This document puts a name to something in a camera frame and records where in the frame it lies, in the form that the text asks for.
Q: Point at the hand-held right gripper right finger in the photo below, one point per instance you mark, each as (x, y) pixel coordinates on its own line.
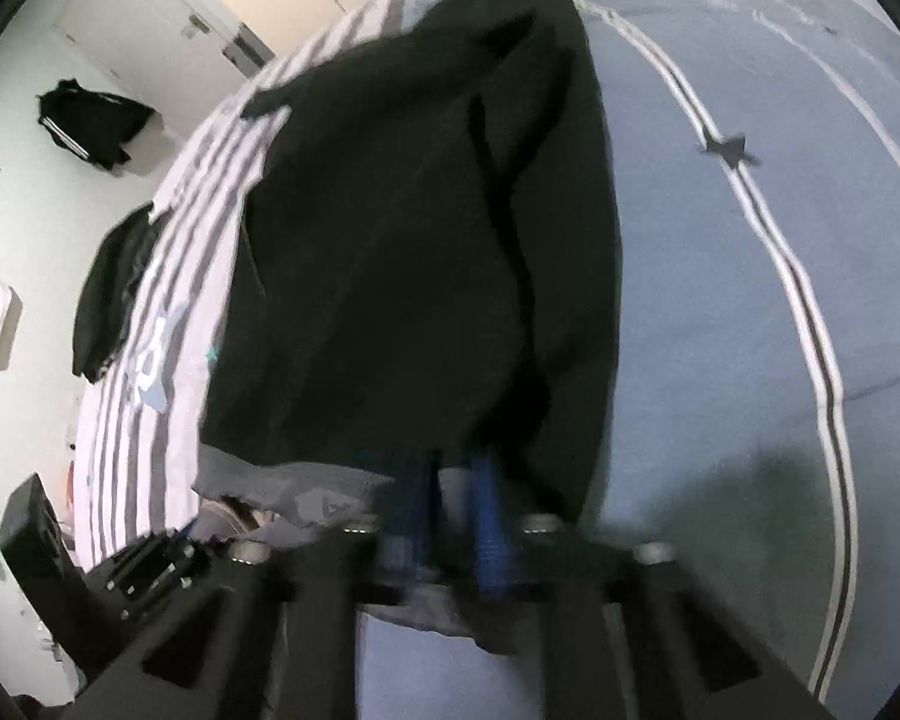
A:
(487, 532)

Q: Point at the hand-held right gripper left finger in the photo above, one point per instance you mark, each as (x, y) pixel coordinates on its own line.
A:
(412, 517)

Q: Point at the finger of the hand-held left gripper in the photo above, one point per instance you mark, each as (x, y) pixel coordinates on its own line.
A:
(157, 570)

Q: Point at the black pants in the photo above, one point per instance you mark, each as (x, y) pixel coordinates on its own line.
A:
(420, 240)

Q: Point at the stack of folded dark clothes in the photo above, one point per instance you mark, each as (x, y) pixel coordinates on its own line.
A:
(109, 292)

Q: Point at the striped star bed sheet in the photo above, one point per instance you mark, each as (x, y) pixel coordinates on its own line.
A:
(720, 315)

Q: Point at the black striped jacket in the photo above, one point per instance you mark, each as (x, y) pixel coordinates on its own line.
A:
(90, 120)

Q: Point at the dark ribbed suitcase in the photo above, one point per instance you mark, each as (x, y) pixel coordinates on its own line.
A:
(247, 51)

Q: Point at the white door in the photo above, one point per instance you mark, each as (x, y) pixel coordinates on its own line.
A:
(135, 7)

